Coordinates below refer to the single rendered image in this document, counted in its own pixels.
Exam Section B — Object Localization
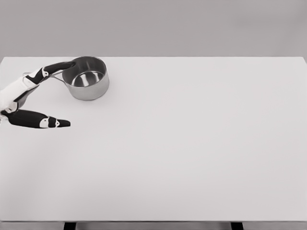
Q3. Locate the stainless steel pot with handle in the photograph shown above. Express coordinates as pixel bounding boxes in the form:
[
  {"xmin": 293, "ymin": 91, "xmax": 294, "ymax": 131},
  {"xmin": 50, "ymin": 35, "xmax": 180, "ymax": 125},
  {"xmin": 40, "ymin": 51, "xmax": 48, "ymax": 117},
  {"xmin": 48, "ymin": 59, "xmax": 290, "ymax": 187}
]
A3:
[{"xmin": 23, "ymin": 56, "xmax": 110, "ymax": 101}]

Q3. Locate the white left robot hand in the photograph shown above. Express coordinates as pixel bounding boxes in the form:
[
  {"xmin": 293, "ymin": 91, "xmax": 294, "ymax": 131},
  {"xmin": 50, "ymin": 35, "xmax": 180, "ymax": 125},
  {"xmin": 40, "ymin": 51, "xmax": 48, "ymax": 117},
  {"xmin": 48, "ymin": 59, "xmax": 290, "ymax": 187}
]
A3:
[{"xmin": 0, "ymin": 61, "xmax": 71, "ymax": 129}]

